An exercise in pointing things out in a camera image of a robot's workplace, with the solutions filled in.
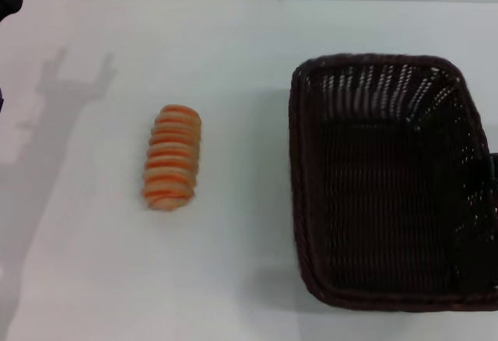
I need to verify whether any orange striped bread loaf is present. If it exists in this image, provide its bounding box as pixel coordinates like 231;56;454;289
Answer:
140;104;203;213

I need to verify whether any dark brown woven basket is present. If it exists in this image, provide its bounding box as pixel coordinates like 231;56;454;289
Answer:
289;53;498;314

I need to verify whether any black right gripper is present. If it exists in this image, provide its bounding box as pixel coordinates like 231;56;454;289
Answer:
468;151;498;198

